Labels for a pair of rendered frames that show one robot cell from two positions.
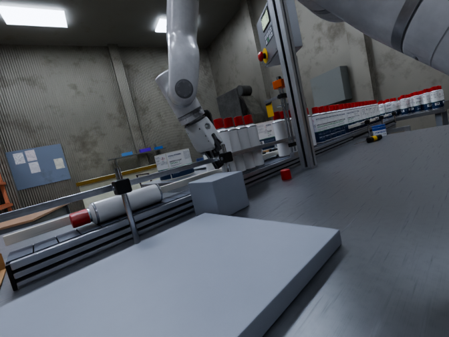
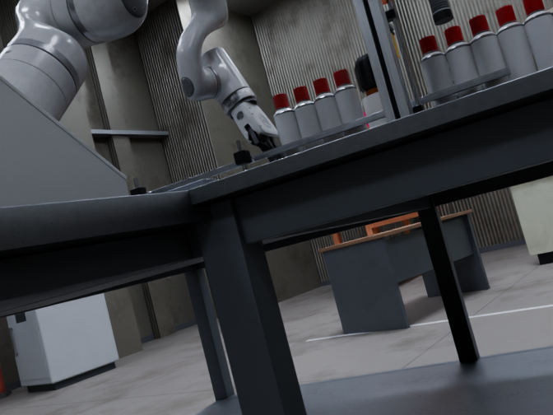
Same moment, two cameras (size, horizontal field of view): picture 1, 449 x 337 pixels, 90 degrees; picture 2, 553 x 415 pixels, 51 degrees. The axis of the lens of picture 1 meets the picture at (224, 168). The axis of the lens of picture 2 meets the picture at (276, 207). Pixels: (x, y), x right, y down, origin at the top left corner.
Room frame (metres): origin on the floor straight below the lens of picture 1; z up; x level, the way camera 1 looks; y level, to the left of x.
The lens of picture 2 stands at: (0.15, -1.20, 0.73)
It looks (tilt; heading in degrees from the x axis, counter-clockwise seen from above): 5 degrees up; 65
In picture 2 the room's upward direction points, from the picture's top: 15 degrees counter-clockwise
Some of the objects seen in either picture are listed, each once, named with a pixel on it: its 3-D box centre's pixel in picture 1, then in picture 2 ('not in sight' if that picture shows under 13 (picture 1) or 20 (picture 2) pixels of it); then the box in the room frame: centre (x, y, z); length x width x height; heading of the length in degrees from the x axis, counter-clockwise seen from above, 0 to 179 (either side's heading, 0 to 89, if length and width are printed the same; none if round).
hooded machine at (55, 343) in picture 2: not in sight; (55, 304); (0.47, 5.47, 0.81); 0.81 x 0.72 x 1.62; 28
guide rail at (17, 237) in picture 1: (212, 173); not in sight; (0.78, 0.05, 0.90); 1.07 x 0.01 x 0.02; 131
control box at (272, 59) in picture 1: (277, 34); not in sight; (0.95, -0.33, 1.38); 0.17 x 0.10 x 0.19; 6
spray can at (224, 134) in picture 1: (224, 148); (290, 137); (0.79, -0.02, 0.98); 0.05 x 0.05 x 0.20
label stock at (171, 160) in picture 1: (174, 164); not in sight; (1.30, 0.28, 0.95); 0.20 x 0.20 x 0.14
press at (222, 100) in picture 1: (244, 130); not in sight; (6.98, -0.88, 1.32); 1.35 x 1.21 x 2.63; 29
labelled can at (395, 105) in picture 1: (409, 103); not in sight; (2.47, -2.15, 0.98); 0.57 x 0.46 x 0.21; 41
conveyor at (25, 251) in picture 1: (271, 166); not in sight; (0.94, -0.20, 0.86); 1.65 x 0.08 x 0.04; 131
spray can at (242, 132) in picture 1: (243, 143); (331, 123); (0.86, -0.09, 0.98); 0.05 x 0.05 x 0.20
